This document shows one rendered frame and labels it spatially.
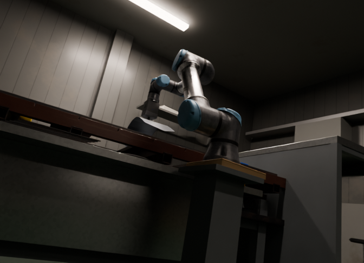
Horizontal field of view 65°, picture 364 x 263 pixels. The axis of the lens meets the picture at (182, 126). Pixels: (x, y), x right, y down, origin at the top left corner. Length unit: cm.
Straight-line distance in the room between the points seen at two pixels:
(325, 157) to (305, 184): 19
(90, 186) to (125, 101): 361
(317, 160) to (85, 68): 375
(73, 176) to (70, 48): 368
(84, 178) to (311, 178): 121
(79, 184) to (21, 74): 340
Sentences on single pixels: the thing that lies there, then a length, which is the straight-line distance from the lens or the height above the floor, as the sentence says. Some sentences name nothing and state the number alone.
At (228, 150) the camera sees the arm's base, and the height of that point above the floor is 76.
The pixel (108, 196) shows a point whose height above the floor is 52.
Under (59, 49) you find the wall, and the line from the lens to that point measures 476.
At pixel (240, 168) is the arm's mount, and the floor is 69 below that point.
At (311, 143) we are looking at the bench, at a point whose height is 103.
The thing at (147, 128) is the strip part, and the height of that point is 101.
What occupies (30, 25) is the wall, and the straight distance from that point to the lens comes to 483.
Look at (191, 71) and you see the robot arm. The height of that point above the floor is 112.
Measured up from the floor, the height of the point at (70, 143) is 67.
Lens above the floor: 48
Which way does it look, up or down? 18 degrees up
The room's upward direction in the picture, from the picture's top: 11 degrees clockwise
